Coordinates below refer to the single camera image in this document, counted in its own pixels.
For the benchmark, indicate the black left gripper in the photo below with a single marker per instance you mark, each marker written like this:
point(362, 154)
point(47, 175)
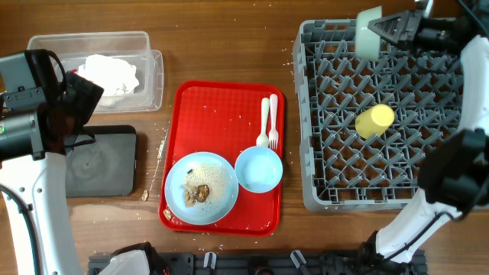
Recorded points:
point(86, 100)

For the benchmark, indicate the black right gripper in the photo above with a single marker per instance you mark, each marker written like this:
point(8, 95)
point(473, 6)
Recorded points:
point(409, 27)

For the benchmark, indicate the green bowl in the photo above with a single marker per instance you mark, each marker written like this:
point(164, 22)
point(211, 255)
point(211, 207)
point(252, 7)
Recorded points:
point(367, 43)

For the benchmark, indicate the white napkin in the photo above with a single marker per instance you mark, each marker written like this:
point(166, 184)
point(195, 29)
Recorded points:
point(114, 75)

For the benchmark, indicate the yellow cup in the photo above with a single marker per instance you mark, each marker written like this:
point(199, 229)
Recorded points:
point(375, 120)

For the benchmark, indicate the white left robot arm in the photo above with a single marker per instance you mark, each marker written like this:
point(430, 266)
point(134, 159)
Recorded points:
point(41, 117)

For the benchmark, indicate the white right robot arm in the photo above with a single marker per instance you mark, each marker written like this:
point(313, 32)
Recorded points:
point(450, 181)

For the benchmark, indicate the clear plastic waste bin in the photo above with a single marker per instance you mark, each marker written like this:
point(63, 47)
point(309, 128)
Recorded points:
point(131, 46)

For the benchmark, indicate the black waste tray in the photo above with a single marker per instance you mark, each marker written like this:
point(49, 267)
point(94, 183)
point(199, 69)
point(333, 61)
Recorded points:
point(106, 167)

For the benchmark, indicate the grey dishwasher rack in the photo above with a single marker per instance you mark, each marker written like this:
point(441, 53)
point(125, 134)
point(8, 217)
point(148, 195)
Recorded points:
point(340, 170)

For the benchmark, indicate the food crumb on table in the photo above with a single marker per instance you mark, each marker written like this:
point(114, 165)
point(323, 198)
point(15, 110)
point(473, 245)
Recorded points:
point(145, 195)

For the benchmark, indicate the food crumb on tray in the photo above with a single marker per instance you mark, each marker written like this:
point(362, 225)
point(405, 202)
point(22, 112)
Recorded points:
point(167, 214)

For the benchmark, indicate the red plastic tray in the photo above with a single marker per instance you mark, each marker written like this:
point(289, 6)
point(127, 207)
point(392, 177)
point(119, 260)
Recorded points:
point(223, 118)

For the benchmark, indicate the light blue plate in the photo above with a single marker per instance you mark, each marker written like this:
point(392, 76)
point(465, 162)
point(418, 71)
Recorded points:
point(224, 189)

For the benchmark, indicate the food scraps on plate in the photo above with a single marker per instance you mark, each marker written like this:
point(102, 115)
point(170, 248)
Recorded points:
point(196, 186)

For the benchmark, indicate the white plastic fork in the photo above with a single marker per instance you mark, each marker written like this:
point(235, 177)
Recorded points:
point(273, 133)

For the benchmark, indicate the white plastic spoon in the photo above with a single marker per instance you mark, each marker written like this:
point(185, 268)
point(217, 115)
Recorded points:
point(262, 138)

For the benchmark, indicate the light blue bowl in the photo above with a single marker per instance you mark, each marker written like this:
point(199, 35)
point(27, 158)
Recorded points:
point(258, 169)

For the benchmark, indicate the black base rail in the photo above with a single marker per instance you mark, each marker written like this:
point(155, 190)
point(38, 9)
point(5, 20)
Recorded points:
point(234, 264)

